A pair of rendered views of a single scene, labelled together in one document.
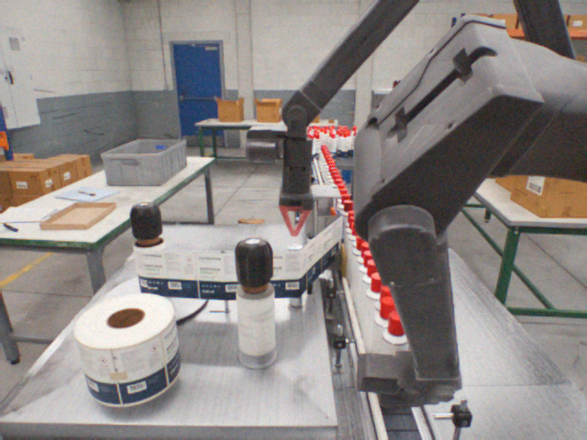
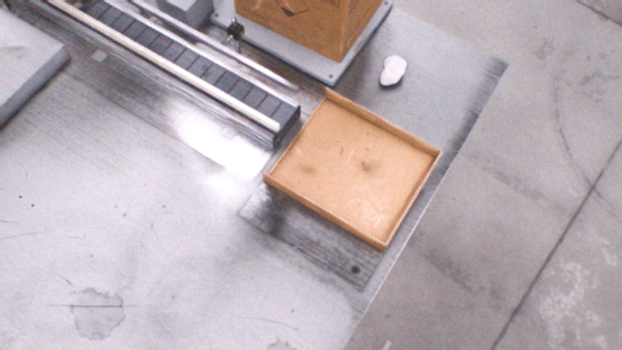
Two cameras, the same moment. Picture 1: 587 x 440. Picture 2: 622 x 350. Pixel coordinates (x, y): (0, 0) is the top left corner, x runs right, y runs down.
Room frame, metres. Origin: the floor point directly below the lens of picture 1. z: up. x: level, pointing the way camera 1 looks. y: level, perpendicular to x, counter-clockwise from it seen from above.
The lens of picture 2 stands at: (-0.35, 0.34, 1.96)
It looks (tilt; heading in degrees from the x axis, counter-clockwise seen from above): 64 degrees down; 298
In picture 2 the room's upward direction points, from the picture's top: 5 degrees clockwise
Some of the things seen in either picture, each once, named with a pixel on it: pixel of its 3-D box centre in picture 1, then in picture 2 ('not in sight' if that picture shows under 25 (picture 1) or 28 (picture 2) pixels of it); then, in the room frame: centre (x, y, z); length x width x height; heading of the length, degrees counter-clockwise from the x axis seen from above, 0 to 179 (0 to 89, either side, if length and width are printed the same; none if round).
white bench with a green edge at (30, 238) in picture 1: (131, 238); not in sight; (2.59, 1.17, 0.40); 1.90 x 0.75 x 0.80; 174
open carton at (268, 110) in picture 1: (269, 110); not in sight; (6.48, 0.39, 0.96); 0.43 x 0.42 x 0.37; 81
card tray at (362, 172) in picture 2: not in sight; (353, 165); (-0.16, -0.20, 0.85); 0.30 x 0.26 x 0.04; 0
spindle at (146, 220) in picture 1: (150, 251); not in sight; (1.01, 0.41, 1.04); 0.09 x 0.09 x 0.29
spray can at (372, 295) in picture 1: (375, 314); not in sight; (0.78, -0.19, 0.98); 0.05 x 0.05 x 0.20
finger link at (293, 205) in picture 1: (294, 213); not in sight; (0.78, 0.00, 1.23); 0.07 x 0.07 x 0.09; 0
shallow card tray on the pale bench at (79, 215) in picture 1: (81, 214); not in sight; (1.93, 1.12, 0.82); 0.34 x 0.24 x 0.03; 0
